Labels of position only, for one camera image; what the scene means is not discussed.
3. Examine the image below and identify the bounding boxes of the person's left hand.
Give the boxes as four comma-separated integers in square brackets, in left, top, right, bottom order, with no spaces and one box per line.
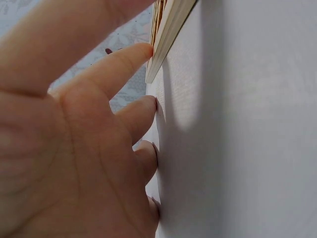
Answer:
[0,0,163,238]

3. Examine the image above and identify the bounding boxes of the light wooden slatted rack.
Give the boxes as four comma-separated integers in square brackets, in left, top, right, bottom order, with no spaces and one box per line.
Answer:
[145,0,199,84]

